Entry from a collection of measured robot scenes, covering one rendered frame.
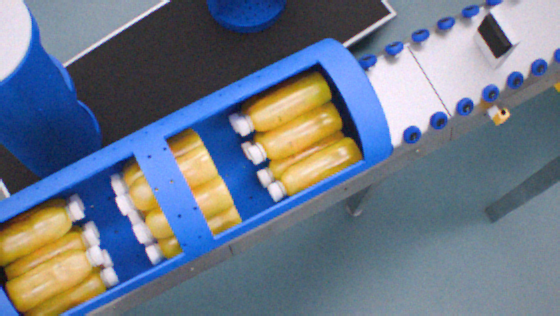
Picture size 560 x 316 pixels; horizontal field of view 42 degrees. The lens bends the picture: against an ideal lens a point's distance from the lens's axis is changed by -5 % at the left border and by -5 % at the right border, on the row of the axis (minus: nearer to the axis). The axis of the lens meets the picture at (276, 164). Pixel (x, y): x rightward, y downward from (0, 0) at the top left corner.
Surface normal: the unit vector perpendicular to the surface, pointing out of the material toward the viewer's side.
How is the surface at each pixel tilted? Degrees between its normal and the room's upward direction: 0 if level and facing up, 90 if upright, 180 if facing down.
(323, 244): 0
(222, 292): 0
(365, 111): 27
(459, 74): 0
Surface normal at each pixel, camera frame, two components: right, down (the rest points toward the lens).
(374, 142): 0.41, 0.56
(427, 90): 0.03, -0.25
